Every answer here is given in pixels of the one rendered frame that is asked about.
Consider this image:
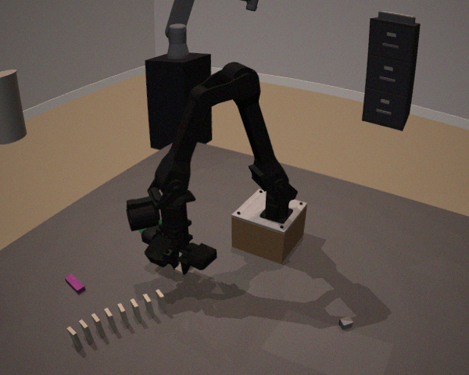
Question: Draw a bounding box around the purple domino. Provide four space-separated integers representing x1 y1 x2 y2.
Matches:
64 274 86 294

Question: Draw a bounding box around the beige domino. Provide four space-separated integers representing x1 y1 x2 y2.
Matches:
67 327 83 348
104 308 117 331
79 320 94 342
130 299 142 322
174 264 184 275
117 303 130 327
143 294 154 316
91 313 106 336
156 290 167 312

